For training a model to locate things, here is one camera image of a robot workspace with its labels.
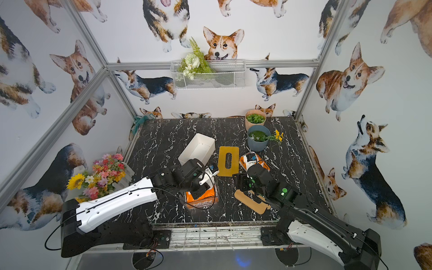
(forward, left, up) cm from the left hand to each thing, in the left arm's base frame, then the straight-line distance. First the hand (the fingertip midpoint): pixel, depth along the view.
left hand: (207, 179), depth 74 cm
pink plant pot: (+42, -27, -5) cm, 51 cm away
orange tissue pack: (-5, 0, -11) cm, 12 cm away
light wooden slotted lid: (-8, -24, -16) cm, 30 cm away
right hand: (+3, -15, +2) cm, 15 cm away
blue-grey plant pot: (+31, -28, -10) cm, 43 cm away
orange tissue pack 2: (+15, -18, -12) cm, 26 cm away
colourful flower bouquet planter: (+4, +44, +1) cm, 44 cm away
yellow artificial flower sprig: (+25, -37, -2) cm, 45 cm away
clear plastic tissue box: (-4, +12, -9) cm, 16 cm away
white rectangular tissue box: (+29, +7, -18) cm, 35 cm away
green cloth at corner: (+54, +53, -17) cm, 77 cm away
